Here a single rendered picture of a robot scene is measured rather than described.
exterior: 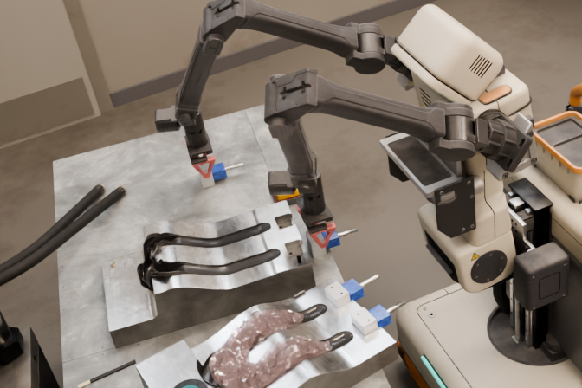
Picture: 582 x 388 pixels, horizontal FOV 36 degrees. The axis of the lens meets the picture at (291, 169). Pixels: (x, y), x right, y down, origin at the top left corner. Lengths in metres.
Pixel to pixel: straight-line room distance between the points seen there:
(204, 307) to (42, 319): 1.52
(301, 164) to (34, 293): 1.95
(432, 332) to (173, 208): 0.86
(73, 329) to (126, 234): 0.35
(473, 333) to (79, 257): 1.17
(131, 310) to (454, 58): 0.96
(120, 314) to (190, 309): 0.17
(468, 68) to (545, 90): 2.35
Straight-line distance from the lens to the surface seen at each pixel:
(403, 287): 3.32
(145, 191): 2.66
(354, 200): 3.72
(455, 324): 2.80
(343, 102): 1.72
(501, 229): 2.27
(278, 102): 1.72
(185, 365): 1.97
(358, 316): 2.02
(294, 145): 1.90
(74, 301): 2.38
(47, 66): 4.52
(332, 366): 1.94
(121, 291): 2.26
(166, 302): 2.14
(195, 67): 2.23
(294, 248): 2.23
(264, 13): 2.07
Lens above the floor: 2.33
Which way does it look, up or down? 36 degrees down
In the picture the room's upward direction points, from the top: 11 degrees counter-clockwise
